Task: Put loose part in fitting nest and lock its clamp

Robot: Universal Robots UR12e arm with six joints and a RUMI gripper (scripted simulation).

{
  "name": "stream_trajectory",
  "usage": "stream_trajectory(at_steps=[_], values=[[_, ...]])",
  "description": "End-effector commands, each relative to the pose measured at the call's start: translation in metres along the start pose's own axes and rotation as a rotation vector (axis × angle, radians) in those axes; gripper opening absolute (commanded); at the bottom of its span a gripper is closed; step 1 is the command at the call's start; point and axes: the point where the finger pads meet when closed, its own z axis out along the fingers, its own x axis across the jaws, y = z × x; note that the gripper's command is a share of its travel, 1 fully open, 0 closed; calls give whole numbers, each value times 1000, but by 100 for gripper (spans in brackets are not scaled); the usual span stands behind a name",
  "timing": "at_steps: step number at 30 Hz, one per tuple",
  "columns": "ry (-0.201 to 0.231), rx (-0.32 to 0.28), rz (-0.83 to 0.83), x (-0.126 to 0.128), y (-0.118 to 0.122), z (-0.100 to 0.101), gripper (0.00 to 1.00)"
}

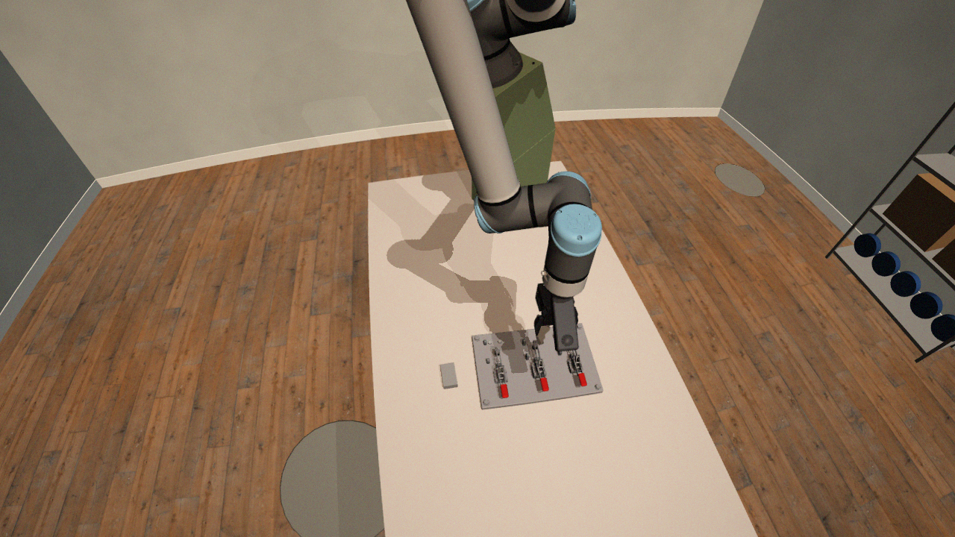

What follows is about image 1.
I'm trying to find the grey toggle clamp with red handle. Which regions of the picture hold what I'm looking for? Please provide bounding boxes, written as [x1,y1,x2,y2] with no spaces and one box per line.
[493,346,509,398]

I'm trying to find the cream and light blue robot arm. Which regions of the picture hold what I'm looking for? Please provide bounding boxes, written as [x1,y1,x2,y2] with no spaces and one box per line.
[406,0,602,351]

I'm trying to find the red-handled toggle clamp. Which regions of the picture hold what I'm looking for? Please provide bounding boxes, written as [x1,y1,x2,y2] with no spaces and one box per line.
[568,350,587,386]

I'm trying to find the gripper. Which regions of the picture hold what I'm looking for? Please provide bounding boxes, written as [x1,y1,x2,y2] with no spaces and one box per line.
[534,283,574,345]

